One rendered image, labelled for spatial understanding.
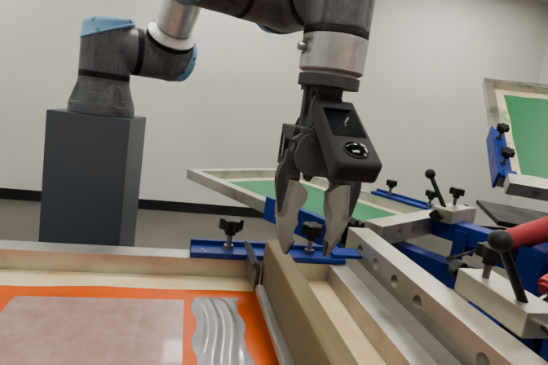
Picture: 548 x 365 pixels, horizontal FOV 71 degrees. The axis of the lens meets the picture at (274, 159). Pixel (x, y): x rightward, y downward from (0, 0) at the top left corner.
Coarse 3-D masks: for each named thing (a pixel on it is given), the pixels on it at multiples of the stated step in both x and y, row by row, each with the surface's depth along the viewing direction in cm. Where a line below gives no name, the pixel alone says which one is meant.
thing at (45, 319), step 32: (0, 288) 57; (32, 288) 58; (64, 288) 60; (96, 288) 61; (128, 288) 62; (0, 320) 50; (32, 320) 51; (64, 320) 52; (96, 320) 53; (128, 320) 54; (160, 320) 55; (192, 320) 56; (256, 320) 58; (0, 352) 44; (32, 352) 45; (64, 352) 46; (96, 352) 47; (128, 352) 47; (160, 352) 48; (192, 352) 49; (256, 352) 51
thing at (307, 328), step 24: (264, 264) 62; (288, 264) 55; (288, 288) 49; (288, 312) 48; (312, 312) 42; (288, 336) 47; (312, 336) 39; (336, 336) 38; (312, 360) 38; (336, 360) 35
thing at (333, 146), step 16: (320, 112) 41; (336, 112) 42; (352, 112) 42; (320, 128) 40; (336, 128) 39; (352, 128) 40; (320, 144) 40; (336, 144) 37; (352, 144) 36; (368, 144) 38; (336, 160) 35; (352, 160) 35; (368, 160) 36; (336, 176) 36; (352, 176) 36; (368, 176) 36
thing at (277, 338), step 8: (256, 288) 60; (264, 288) 60; (264, 296) 58; (264, 304) 56; (264, 312) 54; (272, 312) 54; (272, 320) 52; (272, 328) 50; (280, 328) 50; (272, 336) 48; (280, 336) 48; (280, 344) 47; (280, 352) 45; (288, 352) 45; (280, 360) 44; (288, 360) 44
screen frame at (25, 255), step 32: (0, 256) 62; (32, 256) 64; (64, 256) 65; (96, 256) 66; (128, 256) 67; (160, 256) 68; (352, 288) 66; (384, 320) 57; (384, 352) 53; (416, 352) 50
